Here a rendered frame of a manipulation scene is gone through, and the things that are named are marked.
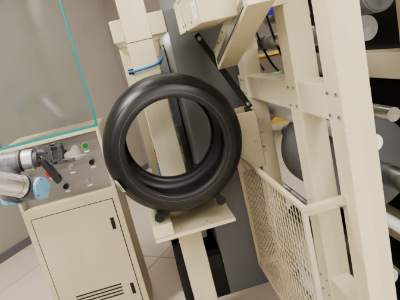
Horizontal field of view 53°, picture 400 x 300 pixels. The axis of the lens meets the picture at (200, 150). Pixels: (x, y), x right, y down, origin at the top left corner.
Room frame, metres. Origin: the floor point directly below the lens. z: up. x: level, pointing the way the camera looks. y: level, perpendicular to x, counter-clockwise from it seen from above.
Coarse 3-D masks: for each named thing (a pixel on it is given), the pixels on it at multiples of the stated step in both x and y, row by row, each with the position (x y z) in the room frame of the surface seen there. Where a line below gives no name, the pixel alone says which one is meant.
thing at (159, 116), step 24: (120, 0) 2.03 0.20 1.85; (144, 24) 2.04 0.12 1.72; (144, 48) 2.03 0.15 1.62; (144, 72) 2.03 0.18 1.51; (168, 120) 2.04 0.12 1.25; (168, 144) 2.03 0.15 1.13; (168, 168) 2.03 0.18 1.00; (192, 240) 2.03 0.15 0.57; (192, 264) 2.03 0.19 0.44; (192, 288) 2.03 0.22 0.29
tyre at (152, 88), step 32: (128, 96) 1.64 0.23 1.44; (160, 96) 1.62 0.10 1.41; (192, 96) 1.64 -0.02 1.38; (224, 96) 1.72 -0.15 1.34; (128, 128) 1.61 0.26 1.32; (224, 128) 1.65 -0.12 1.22; (128, 160) 1.89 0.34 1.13; (224, 160) 1.65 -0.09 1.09; (128, 192) 1.62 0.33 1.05; (160, 192) 1.86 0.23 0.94; (192, 192) 1.63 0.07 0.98
